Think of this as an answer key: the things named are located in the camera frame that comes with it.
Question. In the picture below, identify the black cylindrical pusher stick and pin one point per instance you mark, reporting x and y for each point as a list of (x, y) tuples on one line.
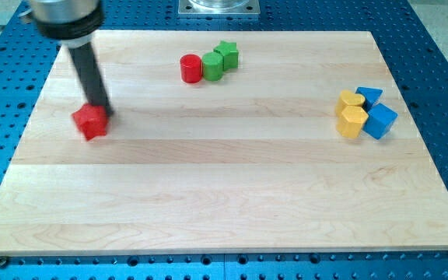
[(87, 68)]

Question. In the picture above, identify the red star block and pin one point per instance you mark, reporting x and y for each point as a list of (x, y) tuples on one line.
[(91, 121)]

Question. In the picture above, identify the green star block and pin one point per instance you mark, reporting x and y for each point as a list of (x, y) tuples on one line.
[(230, 54)]

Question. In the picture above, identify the red cylinder block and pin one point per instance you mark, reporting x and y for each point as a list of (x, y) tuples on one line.
[(190, 68)]

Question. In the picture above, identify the green cylinder block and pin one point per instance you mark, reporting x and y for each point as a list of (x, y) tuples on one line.
[(212, 66)]

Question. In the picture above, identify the light wooden board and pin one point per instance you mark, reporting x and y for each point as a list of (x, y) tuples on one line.
[(252, 162)]

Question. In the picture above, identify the yellow heart block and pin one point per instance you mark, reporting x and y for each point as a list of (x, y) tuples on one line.
[(348, 98)]

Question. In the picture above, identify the yellow hexagon block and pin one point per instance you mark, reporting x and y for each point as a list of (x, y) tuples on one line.
[(351, 121)]

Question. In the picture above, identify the blue triangle block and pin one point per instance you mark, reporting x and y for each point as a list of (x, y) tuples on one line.
[(372, 96)]

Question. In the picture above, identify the blue cube block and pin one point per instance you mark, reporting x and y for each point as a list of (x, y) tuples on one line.
[(380, 120)]

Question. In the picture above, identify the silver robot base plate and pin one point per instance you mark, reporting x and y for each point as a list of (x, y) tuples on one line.
[(219, 7)]

